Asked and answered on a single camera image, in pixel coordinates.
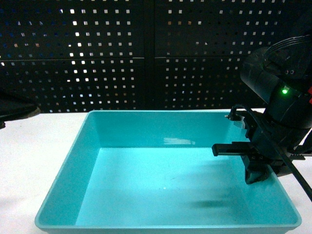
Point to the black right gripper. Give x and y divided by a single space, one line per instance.
278 140

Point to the teal plastic tray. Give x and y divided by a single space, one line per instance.
153 172

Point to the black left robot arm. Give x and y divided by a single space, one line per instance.
16 107

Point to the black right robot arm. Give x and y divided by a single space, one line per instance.
281 75

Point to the black perforated metal panel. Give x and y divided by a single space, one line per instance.
81 55

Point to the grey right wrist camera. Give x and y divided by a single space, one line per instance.
238 120

